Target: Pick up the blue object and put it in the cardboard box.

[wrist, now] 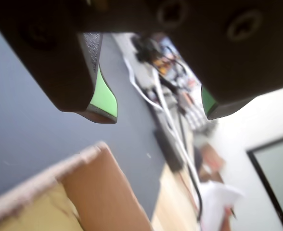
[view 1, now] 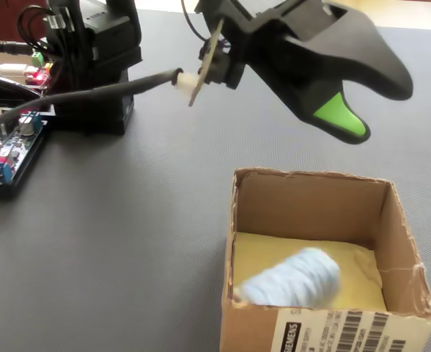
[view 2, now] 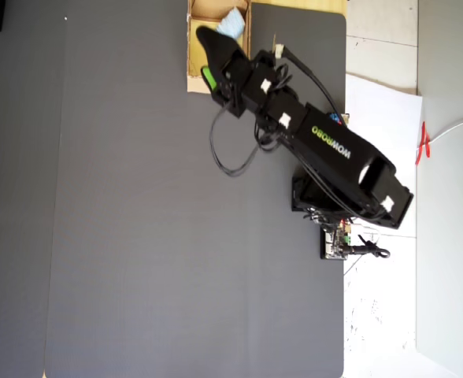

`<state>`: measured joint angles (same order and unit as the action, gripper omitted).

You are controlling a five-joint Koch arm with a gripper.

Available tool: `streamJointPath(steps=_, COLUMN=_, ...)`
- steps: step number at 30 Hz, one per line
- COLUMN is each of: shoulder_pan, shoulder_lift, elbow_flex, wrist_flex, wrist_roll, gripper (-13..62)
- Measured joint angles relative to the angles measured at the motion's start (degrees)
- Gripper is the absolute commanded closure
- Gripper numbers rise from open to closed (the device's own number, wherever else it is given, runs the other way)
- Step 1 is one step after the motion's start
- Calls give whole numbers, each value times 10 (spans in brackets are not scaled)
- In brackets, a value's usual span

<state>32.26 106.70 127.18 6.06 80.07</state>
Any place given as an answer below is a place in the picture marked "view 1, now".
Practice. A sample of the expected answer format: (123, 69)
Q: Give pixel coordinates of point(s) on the open cardboard box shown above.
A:
(311, 205)

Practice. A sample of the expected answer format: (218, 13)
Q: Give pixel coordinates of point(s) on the grey table mat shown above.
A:
(127, 238)

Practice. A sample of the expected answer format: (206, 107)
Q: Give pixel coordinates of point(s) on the small red-lit controller board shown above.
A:
(37, 75)

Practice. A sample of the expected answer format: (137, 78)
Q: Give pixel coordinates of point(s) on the black curved glossy object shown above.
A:
(3, 91)

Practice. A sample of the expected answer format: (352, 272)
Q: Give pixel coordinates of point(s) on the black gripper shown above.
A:
(245, 14)

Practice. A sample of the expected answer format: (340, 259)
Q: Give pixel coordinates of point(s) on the yellow foam pad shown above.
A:
(259, 253)

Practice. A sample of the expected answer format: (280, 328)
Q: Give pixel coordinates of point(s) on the blue circuit board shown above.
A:
(14, 146)

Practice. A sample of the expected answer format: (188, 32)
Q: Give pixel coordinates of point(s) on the gripper camera circuit board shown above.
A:
(208, 62)

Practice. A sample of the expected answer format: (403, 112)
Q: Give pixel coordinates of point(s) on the light blue cloth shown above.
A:
(296, 278)

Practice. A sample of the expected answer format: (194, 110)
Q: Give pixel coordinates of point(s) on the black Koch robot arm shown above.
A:
(105, 44)

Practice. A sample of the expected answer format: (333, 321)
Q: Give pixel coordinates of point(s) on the electronics controller board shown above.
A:
(23, 179)

